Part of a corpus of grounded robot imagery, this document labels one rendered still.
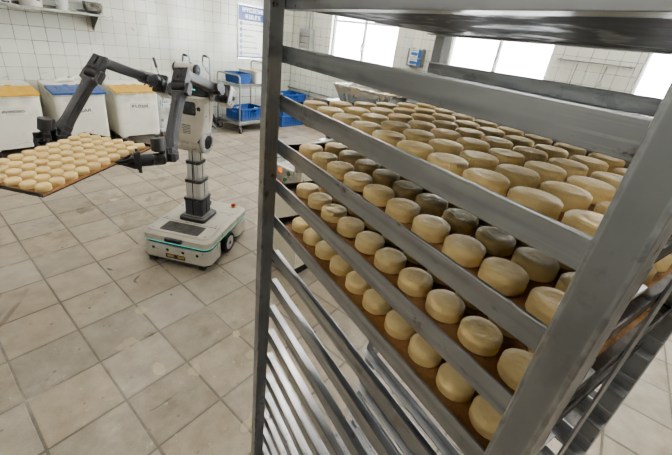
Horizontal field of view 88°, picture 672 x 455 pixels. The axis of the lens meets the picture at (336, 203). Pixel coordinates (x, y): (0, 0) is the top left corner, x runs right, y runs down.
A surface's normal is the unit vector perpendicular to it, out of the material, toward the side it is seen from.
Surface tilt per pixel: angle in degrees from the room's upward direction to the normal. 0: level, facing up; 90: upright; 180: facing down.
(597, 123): 90
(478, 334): 0
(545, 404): 90
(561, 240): 90
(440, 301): 0
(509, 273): 0
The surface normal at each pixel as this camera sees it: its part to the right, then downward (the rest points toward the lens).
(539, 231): -0.84, 0.13
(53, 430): 0.12, -0.90
